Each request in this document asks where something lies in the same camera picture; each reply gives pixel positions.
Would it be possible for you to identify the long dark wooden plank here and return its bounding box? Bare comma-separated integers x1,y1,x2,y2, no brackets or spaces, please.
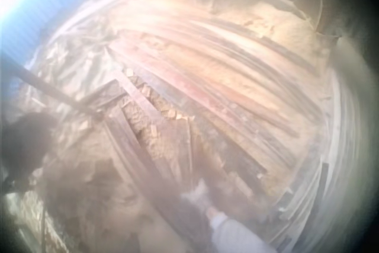
102,113,213,253

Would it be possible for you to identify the stack of wooden planks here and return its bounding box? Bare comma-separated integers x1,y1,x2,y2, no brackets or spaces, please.
111,4,329,203

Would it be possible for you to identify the dark metal pole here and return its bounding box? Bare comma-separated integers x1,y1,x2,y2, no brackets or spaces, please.
0,62,105,119

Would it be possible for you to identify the person's right hand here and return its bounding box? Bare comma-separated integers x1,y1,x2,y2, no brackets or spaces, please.
181,179,221,219

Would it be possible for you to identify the dark machine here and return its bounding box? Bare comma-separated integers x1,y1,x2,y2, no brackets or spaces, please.
0,112,62,190

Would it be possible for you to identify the pile of wood chips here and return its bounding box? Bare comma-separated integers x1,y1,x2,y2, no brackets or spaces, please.
121,68,195,177

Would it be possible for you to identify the bundle of pale wooden strips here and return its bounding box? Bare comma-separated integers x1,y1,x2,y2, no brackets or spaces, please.
275,66,361,249

